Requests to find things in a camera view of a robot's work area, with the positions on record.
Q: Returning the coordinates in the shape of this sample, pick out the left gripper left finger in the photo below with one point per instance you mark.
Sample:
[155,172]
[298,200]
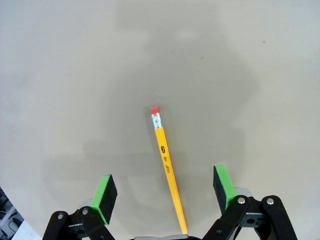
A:
[100,202]

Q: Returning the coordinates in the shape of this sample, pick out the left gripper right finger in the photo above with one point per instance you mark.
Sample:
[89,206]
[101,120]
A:
[225,192]

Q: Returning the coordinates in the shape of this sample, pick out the yellow pencil with red eraser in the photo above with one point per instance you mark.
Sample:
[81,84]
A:
[166,160]

